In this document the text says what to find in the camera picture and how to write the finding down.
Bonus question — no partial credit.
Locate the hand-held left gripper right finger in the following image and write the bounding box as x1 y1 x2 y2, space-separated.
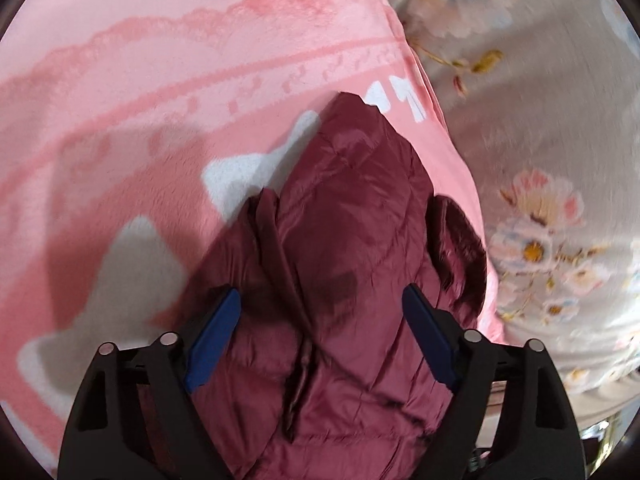
402 282 587 480

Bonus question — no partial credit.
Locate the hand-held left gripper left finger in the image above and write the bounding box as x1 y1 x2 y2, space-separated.
57 285 244 480

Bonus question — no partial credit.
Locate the maroon puffer jacket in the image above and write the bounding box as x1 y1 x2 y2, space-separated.
137 91 489 480

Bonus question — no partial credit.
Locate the pink printed blanket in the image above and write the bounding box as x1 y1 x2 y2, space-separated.
0 0 507 472

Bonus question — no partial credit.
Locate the grey floral quilt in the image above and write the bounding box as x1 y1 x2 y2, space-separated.
377 0 640 411

